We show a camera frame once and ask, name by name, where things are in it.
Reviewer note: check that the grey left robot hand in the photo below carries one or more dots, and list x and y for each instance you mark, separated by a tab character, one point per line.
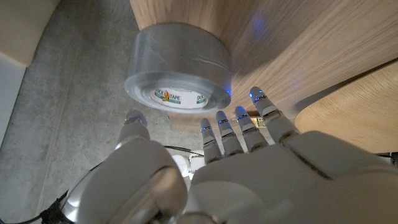
267	186

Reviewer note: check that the white shelf cabinet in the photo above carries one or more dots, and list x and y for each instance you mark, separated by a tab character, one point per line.
18	28

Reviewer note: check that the grey duct tape roll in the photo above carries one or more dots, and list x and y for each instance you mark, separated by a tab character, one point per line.
180	59

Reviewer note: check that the yellow black warning sticker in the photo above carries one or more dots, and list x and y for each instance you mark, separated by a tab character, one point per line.
259	122

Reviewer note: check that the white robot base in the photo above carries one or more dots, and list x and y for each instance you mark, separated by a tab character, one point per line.
181	164

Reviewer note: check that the light wooden chair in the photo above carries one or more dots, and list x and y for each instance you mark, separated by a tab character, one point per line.
351	115

